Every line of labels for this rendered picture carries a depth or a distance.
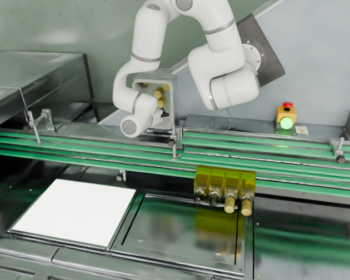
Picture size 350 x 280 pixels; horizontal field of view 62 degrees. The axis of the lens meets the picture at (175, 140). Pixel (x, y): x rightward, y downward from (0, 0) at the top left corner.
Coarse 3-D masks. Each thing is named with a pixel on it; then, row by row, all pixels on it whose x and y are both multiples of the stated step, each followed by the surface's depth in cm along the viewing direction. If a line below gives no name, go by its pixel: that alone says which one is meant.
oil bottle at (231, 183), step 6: (228, 168) 118; (228, 174) 114; (234, 174) 114; (228, 180) 111; (234, 180) 111; (228, 186) 108; (234, 186) 108; (228, 192) 107; (234, 192) 107; (234, 198) 108
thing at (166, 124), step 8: (136, 80) 120; (144, 80) 119; (152, 80) 119; (136, 88) 123; (152, 88) 128; (168, 96) 128; (168, 104) 130; (168, 112) 133; (168, 120) 133; (160, 128) 130; (168, 128) 128
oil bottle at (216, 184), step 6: (216, 168) 118; (222, 168) 118; (216, 174) 115; (222, 174) 115; (210, 180) 112; (216, 180) 112; (222, 180) 112; (210, 186) 110; (216, 186) 109; (222, 186) 109; (210, 192) 109; (222, 192) 110
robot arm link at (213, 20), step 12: (180, 0) 68; (192, 0) 68; (204, 0) 68; (216, 0) 69; (180, 12) 71; (192, 12) 70; (204, 12) 70; (216, 12) 70; (228, 12) 72; (204, 24) 74; (216, 24) 73; (228, 24) 73
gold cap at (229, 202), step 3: (228, 198) 105; (231, 198) 104; (225, 201) 105; (228, 201) 103; (231, 201) 103; (234, 201) 105; (225, 204) 103; (228, 204) 102; (231, 204) 102; (225, 207) 102; (228, 207) 102; (231, 207) 101; (225, 210) 103; (228, 210) 102; (231, 210) 102
